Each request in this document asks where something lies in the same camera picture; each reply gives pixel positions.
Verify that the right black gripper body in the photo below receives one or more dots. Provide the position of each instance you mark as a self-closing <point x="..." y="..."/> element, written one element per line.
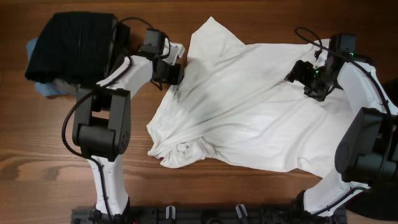
<point x="314" y="82"/>

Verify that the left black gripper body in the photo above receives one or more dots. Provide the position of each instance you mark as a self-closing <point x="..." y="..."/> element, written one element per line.
<point x="171" y="73"/>

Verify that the white t-shirt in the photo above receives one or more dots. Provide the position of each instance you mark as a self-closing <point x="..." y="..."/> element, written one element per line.
<point x="235" y="106"/>

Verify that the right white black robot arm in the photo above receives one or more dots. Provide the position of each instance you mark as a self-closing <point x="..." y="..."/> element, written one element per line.
<point x="364" y="177"/>

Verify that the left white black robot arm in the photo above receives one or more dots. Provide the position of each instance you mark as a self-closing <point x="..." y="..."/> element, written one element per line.
<point x="102" y="126"/>

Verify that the dark object at right edge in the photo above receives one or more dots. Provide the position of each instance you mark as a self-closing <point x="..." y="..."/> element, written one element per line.
<point x="391" y="89"/>

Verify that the black folded garment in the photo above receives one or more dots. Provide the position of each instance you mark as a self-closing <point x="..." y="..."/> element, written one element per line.
<point x="78" y="47"/>

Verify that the grey folded garment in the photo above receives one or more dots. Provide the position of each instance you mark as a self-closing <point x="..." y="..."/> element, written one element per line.
<point x="68" y="88"/>

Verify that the light blue folded cloth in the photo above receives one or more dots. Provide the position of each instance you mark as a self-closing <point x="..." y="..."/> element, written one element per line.
<point x="47" y="90"/>

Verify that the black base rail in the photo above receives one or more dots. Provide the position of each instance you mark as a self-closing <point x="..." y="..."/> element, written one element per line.
<point x="270" y="214"/>

